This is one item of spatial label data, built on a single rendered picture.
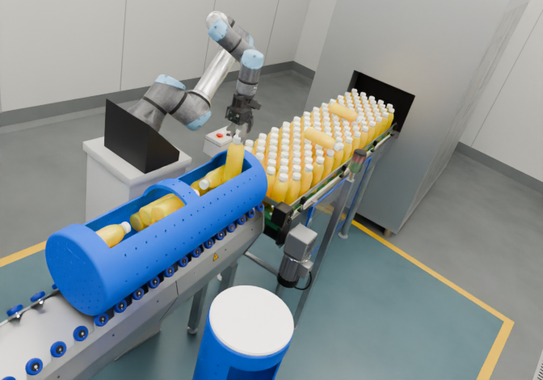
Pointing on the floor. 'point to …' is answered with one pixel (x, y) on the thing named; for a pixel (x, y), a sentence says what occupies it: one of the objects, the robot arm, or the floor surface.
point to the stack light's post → (323, 248)
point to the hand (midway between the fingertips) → (238, 137)
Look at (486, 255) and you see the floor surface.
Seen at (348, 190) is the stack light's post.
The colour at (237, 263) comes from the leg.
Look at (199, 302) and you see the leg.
